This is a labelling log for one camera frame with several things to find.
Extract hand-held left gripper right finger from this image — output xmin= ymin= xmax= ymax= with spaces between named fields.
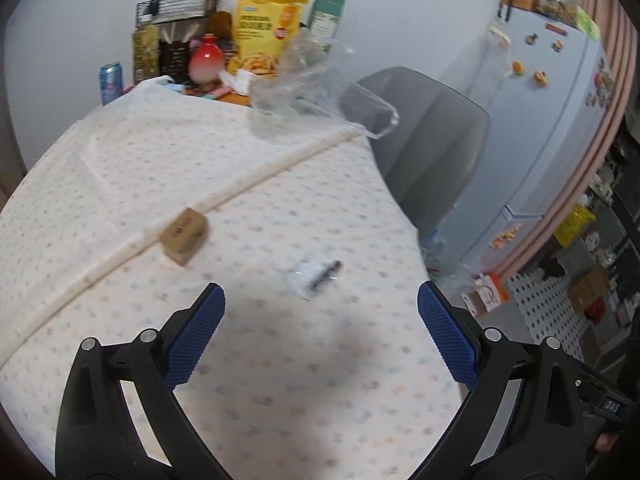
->
xmin=410 ymin=281 xmax=587 ymax=480

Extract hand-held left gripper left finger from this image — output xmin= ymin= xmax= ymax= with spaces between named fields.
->
xmin=56 ymin=282 xmax=225 ymax=480

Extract silver blister pack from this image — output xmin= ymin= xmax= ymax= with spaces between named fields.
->
xmin=287 ymin=257 xmax=345 ymax=301

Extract person's right hand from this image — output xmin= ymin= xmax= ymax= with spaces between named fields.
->
xmin=595 ymin=432 xmax=623 ymax=456

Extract orange white box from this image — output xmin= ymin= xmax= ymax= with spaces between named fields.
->
xmin=462 ymin=272 xmax=509 ymax=318

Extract small brown cardboard box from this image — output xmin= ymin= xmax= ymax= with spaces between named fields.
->
xmin=160 ymin=206 xmax=210 ymax=266

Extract floral printed tablecloth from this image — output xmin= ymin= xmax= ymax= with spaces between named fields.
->
xmin=0 ymin=80 xmax=463 ymax=480

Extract yellow figure fridge magnet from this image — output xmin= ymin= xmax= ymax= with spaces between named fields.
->
xmin=490 ymin=227 xmax=521 ymax=251

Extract brown cardboard carton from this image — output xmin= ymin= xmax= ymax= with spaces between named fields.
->
xmin=567 ymin=265 xmax=611 ymax=313

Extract yellow plastic bag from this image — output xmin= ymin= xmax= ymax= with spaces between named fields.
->
xmin=552 ymin=204 xmax=597 ymax=248

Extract grey chair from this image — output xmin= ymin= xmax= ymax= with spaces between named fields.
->
xmin=340 ymin=66 xmax=492 ymax=241

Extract white fridge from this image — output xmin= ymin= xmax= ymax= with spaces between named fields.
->
xmin=425 ymin=7 xmax=616 ymax=273

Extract cluttered kitchen shelf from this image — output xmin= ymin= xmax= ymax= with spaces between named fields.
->
xmin=590 ymin=130 xmax=640 ymax=211

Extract small crumpled white tissue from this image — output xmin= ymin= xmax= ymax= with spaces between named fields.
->
xmin=220 ymin=70 xmax=266 ymax=96

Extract clear plastic bag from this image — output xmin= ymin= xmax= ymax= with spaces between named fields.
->
xmin=248 ymin=27 xmax=401 ymax=143

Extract blue drink can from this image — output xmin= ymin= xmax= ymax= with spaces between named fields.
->
xmin=99 ymin=62 xmax=124 ymax=106

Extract red pink vase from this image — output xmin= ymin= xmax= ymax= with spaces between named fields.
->
xmin=187 ymin=34 xmax=223 ymax=85

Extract hanging white plastic bag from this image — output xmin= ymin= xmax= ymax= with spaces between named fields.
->
xmin=470 ymin=20 xmax=511 ymax=111

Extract black utensil holder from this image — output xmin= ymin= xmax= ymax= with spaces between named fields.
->
xmin=158 ymin=40 xmax=193 ymax=81

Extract yellow oil bottle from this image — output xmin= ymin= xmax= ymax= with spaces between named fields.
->
xmin=131 ymin=22 xmax=161 ymax=86

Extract cluster of side magnets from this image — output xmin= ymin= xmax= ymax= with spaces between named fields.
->
xmin=585 ymin=57 xmax=616 ymax=111

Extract brown packet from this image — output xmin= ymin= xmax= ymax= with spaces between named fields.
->
xmin=207 ymin=10 xmax=236 ymax=41

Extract yellow snack bag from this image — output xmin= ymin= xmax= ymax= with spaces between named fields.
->
xmin=227 ymin=0 xmax=309 ymax=78

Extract green white carton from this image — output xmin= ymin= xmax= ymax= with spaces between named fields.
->
xmin=305 ymin=0 xmax=349 ymax=53

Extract light green packet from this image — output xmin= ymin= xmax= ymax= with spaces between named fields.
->
xmin=575 ymin=6 xmax=601 ymax=41

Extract white bag with handles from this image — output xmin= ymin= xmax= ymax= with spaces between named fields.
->
xmin=125 ymin=75 xmax=177 ymax=94

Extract black wire basket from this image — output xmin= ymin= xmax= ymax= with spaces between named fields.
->
xmin=136 ymin=0 xmax=221 ymax=26

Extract dark wire handle basket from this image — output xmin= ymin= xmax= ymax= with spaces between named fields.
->
xmin=532 ymin=0 xmax=576 ymax=18

